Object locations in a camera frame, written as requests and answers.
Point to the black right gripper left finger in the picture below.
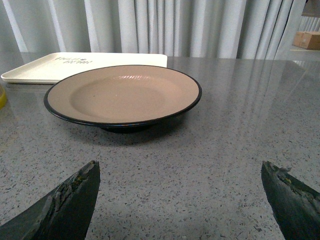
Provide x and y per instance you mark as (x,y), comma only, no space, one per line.
(65,213)

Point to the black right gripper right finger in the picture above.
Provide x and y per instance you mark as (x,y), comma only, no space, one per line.
(295,205)

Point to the beige plate with black rim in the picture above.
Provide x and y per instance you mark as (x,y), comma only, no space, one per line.
(125,98)

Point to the white rectangular tray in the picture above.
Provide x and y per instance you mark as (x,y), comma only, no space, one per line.
(55,67)

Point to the yellow rimmed wooden steamer basket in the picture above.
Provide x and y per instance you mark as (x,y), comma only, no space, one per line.
(3,97)

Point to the brown cardboard box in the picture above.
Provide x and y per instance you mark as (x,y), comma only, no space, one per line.
(309,40)

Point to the grey pleated curtain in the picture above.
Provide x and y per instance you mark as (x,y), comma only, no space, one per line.
(229,29)

